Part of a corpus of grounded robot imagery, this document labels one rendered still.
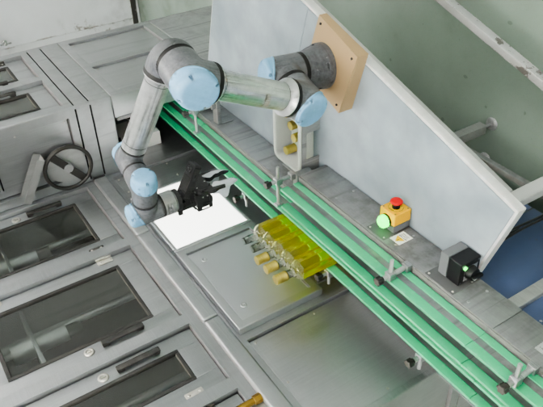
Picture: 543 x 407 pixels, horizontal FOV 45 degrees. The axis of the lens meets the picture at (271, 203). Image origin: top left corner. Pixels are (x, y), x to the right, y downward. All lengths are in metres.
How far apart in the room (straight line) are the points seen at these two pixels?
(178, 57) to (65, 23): 4.03
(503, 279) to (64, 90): 1.93
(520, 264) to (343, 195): 0.61
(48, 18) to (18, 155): 2.91
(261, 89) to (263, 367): 0.86
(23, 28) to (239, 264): 3.64
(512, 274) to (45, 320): 1.54
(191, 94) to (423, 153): 0.72
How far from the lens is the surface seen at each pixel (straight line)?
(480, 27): 2.47
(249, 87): 1.80
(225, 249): 2.47
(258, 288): 2.30
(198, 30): 3.43
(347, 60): 2.06
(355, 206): 2.20
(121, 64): 3.16
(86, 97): 2.87
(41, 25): 5.65
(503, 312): 1.91
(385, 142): 2.09
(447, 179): 1.93
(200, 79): 1.66
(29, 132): 2.82
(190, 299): 2.29
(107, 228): 2.73
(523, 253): 2.15
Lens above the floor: 1.99
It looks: 25 degrees down
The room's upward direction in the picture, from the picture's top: 112 degrees counter-clockwise
